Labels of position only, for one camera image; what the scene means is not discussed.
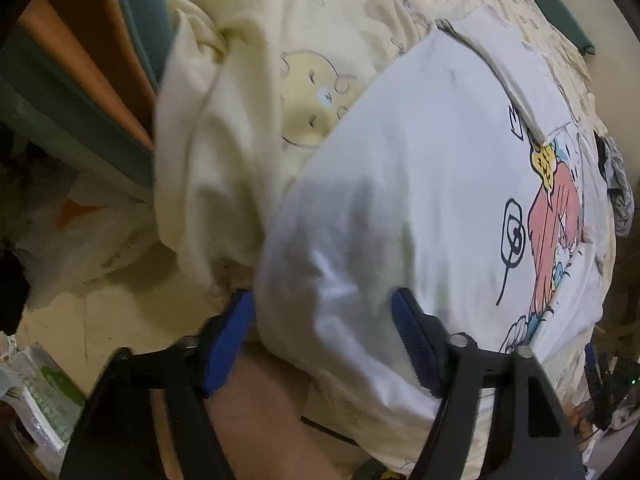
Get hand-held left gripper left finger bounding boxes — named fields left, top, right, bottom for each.
left=60, top=289, right=257, bottom=480

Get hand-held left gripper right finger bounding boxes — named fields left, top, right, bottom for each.
left=390, top=287, right=586, bottom=480

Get white printed t-shirt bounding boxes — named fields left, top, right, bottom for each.
left=252, top=5, right=617, bottom=471

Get person's left leg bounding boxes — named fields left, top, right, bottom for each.
left=205, top=347, right=363, bottom=480

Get white plastic bag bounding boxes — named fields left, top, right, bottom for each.
left=15, top=180, right=168, bottom=311

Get green and white packet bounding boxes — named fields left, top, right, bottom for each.
left=7, top=342, right=87, bottom=463

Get grey shorts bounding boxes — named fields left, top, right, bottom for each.
left=597, top=135, right=636, bottom=237

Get yellow cartoon-print bed sheet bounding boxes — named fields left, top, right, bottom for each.
left=152, top=0, right=623, bottom=480

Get teal orange-striped mattress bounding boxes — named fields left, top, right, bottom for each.
left=0, top=0, right=596, bottom=201

